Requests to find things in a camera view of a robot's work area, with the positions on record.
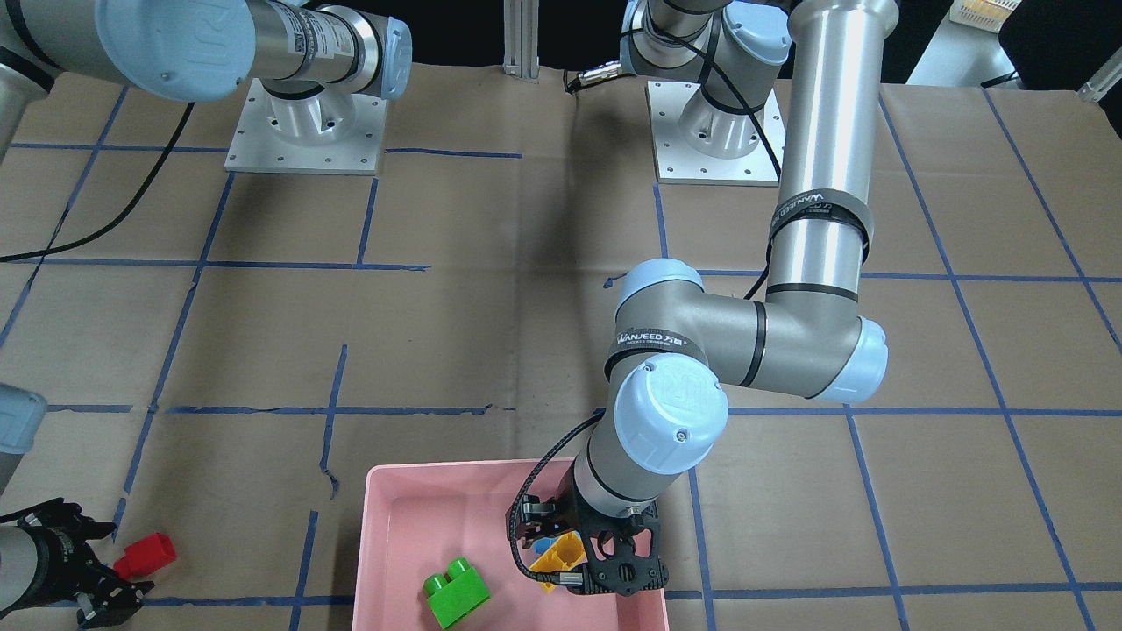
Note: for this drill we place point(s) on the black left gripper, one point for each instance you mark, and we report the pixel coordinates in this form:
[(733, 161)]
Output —
[(562, 514)]

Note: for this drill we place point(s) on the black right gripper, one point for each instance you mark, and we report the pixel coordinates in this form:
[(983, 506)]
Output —
[(54, 558)]

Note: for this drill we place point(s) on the yellow building block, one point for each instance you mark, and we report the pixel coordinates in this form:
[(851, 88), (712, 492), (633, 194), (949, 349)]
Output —
[(566, 554)]

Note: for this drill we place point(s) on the red building block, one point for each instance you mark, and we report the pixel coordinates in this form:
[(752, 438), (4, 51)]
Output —
[(146, 556)]

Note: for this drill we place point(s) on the green building block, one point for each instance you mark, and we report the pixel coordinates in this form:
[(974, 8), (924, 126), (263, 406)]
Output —
[(455, 593)]

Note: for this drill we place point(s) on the blue building block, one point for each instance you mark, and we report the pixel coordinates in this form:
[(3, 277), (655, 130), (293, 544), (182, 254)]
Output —
[(543, 546)]

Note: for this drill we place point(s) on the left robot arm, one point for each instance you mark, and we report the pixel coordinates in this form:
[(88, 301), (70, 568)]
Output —
[(804, 75)]

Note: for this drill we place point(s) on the pink plastic box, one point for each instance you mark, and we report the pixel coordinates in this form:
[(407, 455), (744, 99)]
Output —
[(417, 518)]

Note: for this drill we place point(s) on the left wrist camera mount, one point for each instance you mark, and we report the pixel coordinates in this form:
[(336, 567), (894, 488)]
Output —
[(622, 554)]

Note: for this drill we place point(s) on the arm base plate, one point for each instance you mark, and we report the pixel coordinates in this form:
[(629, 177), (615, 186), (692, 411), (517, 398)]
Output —
[(327, 133), (723, 145)]

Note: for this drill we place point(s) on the aluminium frame post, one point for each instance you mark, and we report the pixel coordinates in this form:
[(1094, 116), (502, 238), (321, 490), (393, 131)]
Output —
[(521, 20)]

